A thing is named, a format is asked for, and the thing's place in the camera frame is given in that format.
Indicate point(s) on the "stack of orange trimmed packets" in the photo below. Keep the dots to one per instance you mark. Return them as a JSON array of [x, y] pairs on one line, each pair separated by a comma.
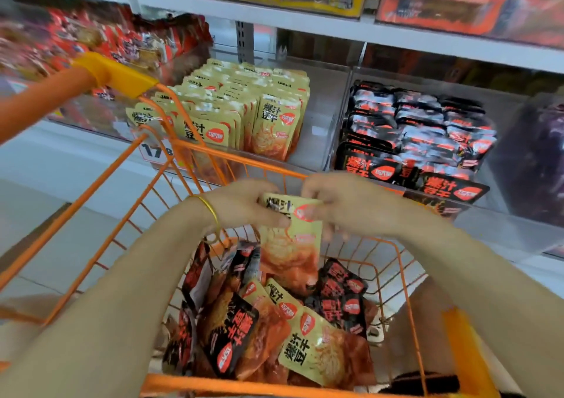
[[493, 19]]

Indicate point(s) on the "black shorts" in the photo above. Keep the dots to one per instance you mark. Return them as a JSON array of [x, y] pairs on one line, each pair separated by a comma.
[[458, 384]]

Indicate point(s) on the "person's left forearm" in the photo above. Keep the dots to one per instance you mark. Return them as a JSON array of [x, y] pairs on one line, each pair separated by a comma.
[[97, 323]]

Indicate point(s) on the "row of black orange snacks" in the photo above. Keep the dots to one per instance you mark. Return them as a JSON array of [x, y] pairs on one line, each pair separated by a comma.
[[449, 186], [366, 166]]

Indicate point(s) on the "pile of black orange snacks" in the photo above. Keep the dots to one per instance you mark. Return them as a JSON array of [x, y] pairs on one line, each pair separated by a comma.
[[308, 340]]

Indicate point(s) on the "person's left hand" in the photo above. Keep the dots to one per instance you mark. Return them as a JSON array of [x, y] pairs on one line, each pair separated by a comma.
[[240, 204]]

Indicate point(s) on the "row of yellow orange snacks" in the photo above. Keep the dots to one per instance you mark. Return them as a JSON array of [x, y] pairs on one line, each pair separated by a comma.
[[141, 116], [211, 129]]

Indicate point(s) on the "person's right hand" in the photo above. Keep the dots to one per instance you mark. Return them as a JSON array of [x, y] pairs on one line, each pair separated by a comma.
[[352, 204]]

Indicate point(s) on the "person's right forearm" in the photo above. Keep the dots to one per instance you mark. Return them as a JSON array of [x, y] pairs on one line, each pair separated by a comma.
[[502, 314]]

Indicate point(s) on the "person's right leg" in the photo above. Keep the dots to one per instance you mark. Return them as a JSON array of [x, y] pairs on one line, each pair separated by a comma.
[[423, 323]]

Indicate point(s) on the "pile of red tan packets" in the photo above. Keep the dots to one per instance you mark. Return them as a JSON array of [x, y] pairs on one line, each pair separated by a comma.
[[97, 45]]

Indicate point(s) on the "black flame print snack packet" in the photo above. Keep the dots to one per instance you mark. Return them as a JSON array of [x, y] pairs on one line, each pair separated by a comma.
[[469, 122], [478, 147], [463, 103], [472, 133], [465, 112]]

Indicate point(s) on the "pile of purple packets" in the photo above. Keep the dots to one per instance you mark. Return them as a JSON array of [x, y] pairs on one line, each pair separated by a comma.
[[542, 164]]

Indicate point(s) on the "orange shopping cart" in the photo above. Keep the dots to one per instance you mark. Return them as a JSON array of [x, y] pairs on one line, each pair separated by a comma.
[[53, 98]]

